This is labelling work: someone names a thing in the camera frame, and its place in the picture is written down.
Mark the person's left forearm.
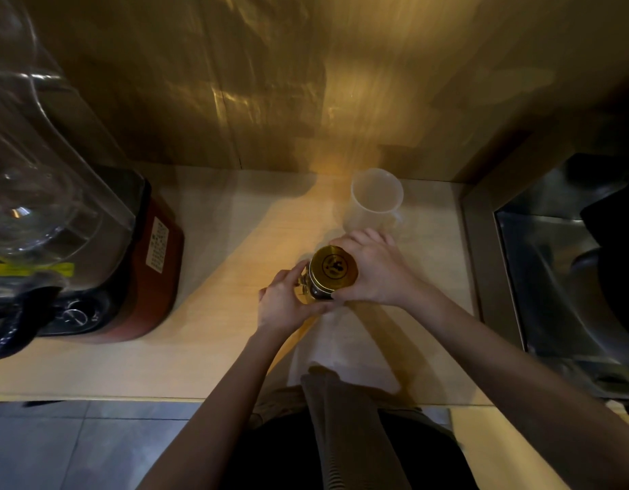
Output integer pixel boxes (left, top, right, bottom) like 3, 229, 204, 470
136, 325, 298, 490

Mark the white plastic measuring cup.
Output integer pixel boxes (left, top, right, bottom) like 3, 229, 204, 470
343, 167, 405, 236

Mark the person's dark clothing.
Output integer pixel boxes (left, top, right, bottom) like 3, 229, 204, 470
228, 366, 481, 490

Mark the stainless steel sink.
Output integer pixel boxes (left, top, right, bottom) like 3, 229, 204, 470
494, 152, 629, 401

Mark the white cloth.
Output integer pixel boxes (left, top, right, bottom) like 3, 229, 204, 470
288, 305, 403, 396

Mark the person's right forearm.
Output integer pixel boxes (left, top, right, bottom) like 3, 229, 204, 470
403, 280, 629, 490

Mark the person's left hand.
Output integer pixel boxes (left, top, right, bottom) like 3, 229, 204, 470
256, 262, 336, 339

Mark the glass jar with gold lid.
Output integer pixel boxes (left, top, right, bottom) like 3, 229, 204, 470
293, 244, 360, 307

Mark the red and black blender base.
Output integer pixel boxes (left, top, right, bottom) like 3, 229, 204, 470
36, 164, 186, 345

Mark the person's right hand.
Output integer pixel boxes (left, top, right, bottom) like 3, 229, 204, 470
329, 228, 423, 308

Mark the black blender jug handle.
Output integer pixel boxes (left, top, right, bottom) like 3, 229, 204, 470
0, 284, 66, 361

